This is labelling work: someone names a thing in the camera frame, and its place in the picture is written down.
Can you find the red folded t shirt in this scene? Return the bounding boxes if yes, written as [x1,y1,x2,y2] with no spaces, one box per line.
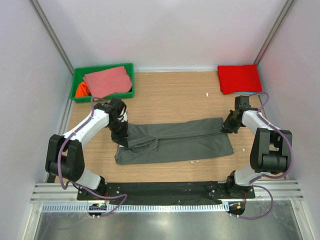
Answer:
[217,64,262,95]

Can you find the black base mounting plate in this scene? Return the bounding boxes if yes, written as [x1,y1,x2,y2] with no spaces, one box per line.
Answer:
[76,181,256,206]

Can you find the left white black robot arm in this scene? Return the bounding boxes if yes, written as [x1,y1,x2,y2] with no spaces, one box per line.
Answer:
[45,97,128,200]

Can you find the aluminium frame rail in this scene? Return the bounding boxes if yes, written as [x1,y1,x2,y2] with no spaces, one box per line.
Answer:
[29,182,81,204]

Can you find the white slotted cable duct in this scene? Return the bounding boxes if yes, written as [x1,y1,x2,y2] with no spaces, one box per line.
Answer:
[41,202,229,213]

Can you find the grey t shirt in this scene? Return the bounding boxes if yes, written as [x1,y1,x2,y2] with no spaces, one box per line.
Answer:
[115,117,234,165]

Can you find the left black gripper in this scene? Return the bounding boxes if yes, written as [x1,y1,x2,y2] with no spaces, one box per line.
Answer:
[107,119,129,148]

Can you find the light blue folded t shirt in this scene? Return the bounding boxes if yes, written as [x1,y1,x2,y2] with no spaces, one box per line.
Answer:
[235,91,261,96]

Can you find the green plastic bin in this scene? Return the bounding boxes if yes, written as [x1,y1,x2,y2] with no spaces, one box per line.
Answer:
[70,63,135,103]

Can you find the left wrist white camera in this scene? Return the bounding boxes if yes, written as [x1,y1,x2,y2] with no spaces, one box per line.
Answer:
[118,107,128,123]

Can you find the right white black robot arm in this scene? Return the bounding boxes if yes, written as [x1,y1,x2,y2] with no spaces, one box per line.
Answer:
[222,95,294,198]

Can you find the pink folded t shirt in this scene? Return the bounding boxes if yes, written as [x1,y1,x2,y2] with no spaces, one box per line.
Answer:
[83,66,133,98]

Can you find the orange t shirt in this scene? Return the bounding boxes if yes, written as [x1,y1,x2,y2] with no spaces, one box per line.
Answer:
[75,81,91,98]

